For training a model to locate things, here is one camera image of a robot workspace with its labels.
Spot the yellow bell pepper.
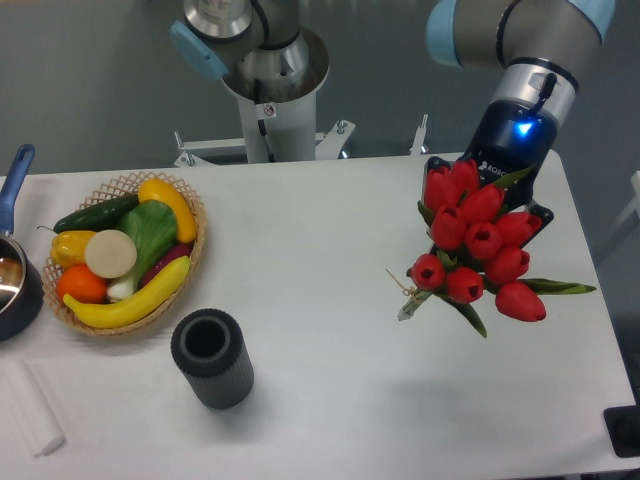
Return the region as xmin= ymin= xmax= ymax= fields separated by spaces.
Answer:
xmin=50 ymin=230 xmax=96 ymax=269

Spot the black device at edge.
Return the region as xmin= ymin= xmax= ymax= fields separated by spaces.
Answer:
xmin=603 ymin=405 xmax=639 ymax=458

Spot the orange fruit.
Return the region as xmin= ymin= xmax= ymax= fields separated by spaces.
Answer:
xmin=56 ymin=265 xmax=107 ymax=304

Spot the white foam roll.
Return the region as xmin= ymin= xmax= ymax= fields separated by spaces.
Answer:
xmin=1 ymin=360 xmax=66 ymax=458

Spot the red tulip bouquet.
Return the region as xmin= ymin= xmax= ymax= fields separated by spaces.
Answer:
xmin=397 ymin=159 xmax=594 ymax=336

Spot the woven wicker basket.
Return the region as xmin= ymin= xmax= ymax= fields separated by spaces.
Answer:
xmin=41 ymin=171 xmax=207 ymax=335

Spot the dark grey ribbed vase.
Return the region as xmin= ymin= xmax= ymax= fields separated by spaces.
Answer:
xmin=171 ymin=309 xmax=255 ymax=410

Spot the green bok choy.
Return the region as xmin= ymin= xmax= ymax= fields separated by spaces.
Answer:
xmin=107 ymin=200 xmax=177 ymax=302

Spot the yellow squash at top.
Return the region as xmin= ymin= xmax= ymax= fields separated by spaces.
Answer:
xmin=138 ymin=178 xmax=197 ymax=243

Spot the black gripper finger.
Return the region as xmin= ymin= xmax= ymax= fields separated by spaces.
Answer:
xmin=424 ymin=156 xmax=452 ymax=176
xmin=523 ymin=201 xmax=554 ymax=246

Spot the purple eggplant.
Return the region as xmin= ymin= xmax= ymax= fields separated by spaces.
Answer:
xmin=139 ymin=243 xmax=193 ymax=288

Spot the green cucumber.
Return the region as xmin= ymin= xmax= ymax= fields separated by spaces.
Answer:
xmin=38 ymin=194 xmax=139 ymax=234

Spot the white frame at right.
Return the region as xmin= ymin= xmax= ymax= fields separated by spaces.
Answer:
xmin=593 ymin=171 xmax=639 ymax=265

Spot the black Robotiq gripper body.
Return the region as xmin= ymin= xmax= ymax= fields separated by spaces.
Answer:
xmin=462 ymin=100 xmax=557 ymax=209

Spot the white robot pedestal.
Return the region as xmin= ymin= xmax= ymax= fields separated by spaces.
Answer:
xmin=173 ymin=24 xmax=430 ymax=168

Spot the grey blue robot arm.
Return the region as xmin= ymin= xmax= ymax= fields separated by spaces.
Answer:
xmin=170 ymin=1 xmax=615 ymax=223

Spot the beige round disc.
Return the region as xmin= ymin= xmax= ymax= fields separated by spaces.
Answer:
xmin=84 ymin=230 xmax=137 ymax=279

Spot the blue handled saucepan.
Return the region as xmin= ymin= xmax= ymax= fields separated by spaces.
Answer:
xmin=1 ymin=144 xmax=43 ymax=341

